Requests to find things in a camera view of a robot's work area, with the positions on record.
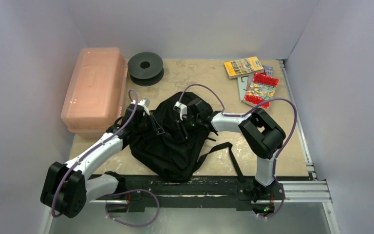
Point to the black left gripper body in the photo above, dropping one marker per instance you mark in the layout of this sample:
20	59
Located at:
144	122

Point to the translucent pink storage box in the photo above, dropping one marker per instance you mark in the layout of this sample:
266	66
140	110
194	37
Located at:
95	95

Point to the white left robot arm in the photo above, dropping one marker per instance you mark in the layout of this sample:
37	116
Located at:
69	186

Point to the yellow picture book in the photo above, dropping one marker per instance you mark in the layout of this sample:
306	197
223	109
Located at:
243	67

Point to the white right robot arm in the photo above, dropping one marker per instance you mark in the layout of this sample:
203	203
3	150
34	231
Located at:
263	135

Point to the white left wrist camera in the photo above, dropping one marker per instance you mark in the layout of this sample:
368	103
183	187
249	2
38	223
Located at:
145	105

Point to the black filament spool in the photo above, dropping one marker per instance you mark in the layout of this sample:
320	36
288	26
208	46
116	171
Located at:
146	68

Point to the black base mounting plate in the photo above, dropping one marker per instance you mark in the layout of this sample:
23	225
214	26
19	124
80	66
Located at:
221	192

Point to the grey thin booklet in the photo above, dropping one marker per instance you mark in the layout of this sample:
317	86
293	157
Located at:
242	86

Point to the black student backpack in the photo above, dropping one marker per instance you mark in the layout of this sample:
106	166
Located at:
167	155

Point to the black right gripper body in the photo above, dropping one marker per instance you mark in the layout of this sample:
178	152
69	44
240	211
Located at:
183	120

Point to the aluminium frame rail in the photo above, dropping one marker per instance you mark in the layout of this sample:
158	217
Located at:
314	191

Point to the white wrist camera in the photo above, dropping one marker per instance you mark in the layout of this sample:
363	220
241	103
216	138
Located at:
182	109
145	105

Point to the red comic book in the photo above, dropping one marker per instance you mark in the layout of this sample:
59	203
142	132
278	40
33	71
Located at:
260	88

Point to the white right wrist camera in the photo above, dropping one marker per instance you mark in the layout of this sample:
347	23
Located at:
182	109

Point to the small patterned card pack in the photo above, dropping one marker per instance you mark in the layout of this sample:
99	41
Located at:
268	70

